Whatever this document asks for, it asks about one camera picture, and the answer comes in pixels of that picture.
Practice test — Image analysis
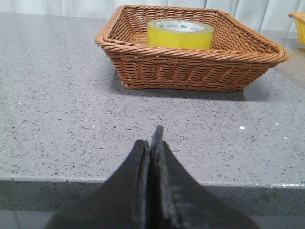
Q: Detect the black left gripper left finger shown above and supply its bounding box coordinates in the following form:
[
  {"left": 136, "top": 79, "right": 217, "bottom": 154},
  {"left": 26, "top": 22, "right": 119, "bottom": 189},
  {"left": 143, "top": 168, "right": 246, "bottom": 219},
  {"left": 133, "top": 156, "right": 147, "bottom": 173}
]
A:
[{"left": 46, "top": 140, "right": 150, "bottom": 229}]

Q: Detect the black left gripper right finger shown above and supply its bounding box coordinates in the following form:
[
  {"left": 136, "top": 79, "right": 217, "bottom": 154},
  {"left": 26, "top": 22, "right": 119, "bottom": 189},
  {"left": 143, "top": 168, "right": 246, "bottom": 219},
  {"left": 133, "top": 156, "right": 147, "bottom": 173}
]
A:
[{"left": 150, "top": 125, "right": 259, "bottom": 229}]

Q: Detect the brown wicker basket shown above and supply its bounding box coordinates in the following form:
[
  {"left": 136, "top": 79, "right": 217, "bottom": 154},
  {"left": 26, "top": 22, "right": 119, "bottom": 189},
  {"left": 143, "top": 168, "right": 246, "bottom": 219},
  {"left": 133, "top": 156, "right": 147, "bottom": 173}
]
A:
[{"left": 95, "top": 5, "right": 289, "bottom": 92}]

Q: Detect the white curtain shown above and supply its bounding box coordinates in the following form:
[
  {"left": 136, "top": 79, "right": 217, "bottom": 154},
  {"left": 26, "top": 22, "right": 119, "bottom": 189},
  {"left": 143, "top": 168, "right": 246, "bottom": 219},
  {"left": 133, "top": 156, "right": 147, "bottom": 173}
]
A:
[{"left": 0, "top": 0, "right": 305, "bottom": 32}]

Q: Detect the yellow wicker basket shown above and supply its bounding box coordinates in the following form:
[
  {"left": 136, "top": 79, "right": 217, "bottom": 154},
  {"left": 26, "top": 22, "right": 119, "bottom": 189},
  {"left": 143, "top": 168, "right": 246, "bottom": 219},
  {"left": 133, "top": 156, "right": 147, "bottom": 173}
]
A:
[{"left": 289, "top": 12, "right": 305, "bottom": 45}]

